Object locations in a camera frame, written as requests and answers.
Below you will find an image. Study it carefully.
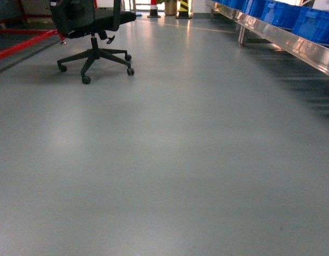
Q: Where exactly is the red white traffic cone middle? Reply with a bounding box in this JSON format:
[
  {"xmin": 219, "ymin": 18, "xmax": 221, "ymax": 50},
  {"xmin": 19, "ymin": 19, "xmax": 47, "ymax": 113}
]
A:
[{"xmin": 147, "ymin": 0, "xmax": 161, "ymax": 18}]

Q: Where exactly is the green potted plant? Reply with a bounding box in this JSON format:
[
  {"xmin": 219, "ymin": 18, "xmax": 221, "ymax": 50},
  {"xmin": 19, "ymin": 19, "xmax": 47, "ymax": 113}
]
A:
[{"xmin": 156, "ymin": 0, "xmax": 177, "ymax": 16}]

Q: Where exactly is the black office chair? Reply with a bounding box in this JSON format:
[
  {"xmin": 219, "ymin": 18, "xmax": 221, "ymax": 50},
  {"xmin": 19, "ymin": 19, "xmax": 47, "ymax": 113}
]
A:
[{"xmin": 50, "ymin": 0, "xmax": 137, "ymax": 84}]

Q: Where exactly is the blue plastic bin front right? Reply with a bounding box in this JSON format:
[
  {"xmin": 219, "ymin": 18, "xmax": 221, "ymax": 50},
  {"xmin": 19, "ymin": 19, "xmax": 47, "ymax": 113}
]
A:
[{"xmin": 260, "ymin": 1, "xmax": 301, "ymax": 30}]

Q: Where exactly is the stainless steel flow rack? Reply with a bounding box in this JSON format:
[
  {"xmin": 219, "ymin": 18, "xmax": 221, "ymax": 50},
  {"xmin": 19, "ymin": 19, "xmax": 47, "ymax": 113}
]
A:
[{"xmin": 205, "ymin": 1, "xmax": 329, "ymax": 76}]

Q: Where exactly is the blue bin far right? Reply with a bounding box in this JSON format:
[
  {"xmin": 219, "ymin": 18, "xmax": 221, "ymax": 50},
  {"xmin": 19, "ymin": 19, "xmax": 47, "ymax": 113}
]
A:
[{"xmin": 292, "ymin": 6, "xmax": 329, "ymax": 45}]

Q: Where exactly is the yellow black striped post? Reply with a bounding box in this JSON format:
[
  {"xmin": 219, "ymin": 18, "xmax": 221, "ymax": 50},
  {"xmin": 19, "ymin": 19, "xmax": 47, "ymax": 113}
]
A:
[{"xmin": 175, "ymin": 0, "xmax": 192, "ymax": 19}]

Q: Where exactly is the red metal table frame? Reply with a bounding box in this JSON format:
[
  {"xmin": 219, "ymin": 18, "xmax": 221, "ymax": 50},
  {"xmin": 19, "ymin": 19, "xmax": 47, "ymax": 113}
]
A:
[{"xmin": 0, "ymin": 0, "xmax": 66, "ymax": 63}]

